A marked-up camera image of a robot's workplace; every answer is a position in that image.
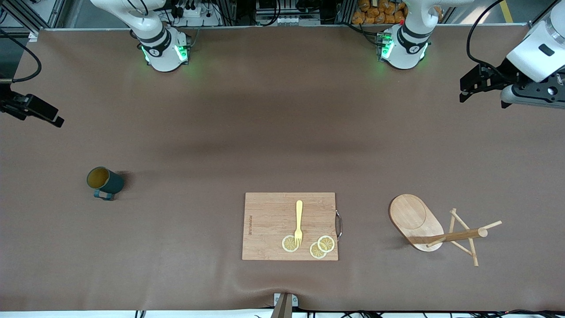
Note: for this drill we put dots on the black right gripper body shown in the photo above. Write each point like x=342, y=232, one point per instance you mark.
x=9, y=105

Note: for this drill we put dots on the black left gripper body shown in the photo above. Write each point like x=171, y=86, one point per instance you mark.
x=503, y=73

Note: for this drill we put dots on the dark green cup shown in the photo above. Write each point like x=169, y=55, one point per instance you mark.
x=112, y=182

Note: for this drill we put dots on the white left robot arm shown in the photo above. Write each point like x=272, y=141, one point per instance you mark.
x=406, y=55

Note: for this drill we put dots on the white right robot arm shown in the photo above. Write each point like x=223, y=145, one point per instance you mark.
x=163, y=57

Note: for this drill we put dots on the wooden cup rack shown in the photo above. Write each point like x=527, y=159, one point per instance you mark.
x=412, y=216

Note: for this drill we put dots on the bag of orange snacks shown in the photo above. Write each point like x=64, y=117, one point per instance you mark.
x=375, y=13

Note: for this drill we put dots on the brown table cover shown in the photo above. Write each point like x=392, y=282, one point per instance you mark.
x=132, y=247

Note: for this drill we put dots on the white power strip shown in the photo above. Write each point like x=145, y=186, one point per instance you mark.
x=194, y=13

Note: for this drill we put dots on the grey control box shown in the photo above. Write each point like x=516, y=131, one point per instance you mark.
x=287, y=20

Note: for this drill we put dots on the lemon slice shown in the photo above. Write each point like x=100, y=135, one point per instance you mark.
x=288, y=244
x=314, y=252
x=327, y=243

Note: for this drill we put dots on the yellow fork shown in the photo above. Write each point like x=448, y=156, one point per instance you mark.
x=299, y=216

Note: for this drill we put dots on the bamboo cutting board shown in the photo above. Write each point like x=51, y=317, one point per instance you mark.
x=269, y=221

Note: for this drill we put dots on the aluminium frame strut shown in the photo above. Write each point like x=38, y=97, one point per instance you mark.
x=540, y=15
x=55, y=13

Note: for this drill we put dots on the camera mount post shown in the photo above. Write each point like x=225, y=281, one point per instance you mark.
x=284, y=307

